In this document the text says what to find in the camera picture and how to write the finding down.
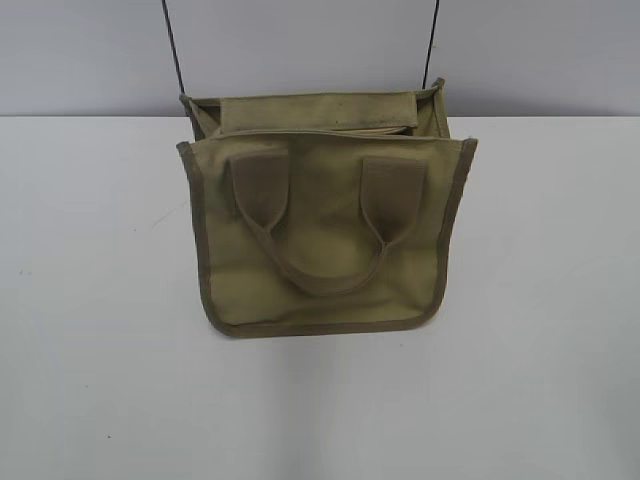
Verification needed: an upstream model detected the yellow canvas bag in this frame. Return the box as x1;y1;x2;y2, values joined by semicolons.
177;79;477;338

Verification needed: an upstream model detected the left black cord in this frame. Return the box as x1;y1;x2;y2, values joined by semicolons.
160;0;188;98

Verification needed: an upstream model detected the black cord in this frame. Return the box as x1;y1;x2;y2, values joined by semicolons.
160;0;188;98
422;0;442;90

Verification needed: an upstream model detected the right black cord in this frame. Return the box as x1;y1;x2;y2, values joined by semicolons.
422;0;442;90

